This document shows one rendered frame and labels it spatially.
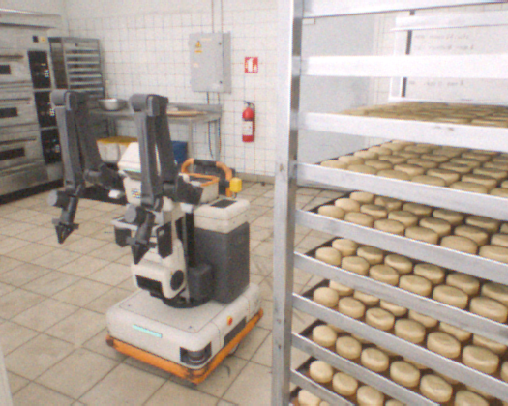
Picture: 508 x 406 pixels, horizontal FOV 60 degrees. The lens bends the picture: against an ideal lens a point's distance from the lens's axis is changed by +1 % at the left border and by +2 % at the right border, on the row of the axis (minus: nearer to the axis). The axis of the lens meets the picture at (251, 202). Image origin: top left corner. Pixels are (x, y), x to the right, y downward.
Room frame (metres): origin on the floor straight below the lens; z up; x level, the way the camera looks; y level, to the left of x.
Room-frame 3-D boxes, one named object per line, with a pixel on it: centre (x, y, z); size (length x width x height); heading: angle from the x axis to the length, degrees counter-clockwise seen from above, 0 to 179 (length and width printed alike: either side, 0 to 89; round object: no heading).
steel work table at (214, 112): (5.81, 1.40, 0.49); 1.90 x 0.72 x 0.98; 64
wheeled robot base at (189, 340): (2.12, 0.36, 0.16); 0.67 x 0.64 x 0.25; 151
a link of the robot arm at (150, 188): (1.62, 0.39, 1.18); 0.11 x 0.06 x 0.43; 61
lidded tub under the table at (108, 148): (6.05, 1.89, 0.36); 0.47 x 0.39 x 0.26; 152
